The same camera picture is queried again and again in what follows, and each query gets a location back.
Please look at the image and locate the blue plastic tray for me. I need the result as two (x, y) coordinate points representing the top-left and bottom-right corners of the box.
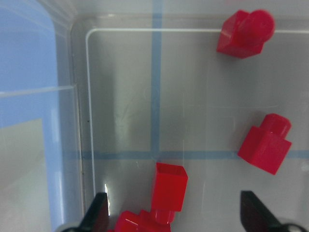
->
(0, 1), (63, 220)

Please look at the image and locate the red block bottom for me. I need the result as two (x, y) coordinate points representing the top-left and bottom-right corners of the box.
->
(108, 210), (171, 232)

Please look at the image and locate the red block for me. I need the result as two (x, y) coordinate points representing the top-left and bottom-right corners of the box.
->
(108, 210), (171, 232)
(238, 114), (292, 175)
(216, 9), (275, 58)
(151, 162), (188, 225)

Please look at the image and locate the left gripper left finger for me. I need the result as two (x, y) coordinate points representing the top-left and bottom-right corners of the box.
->
(57, 192), (109, 232)

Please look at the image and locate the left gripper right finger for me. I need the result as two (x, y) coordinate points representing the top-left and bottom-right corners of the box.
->
(240, 190), (307, 232)

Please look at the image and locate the clear plastic storage box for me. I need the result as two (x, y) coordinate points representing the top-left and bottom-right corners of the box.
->
(0, 0), (309, 232)

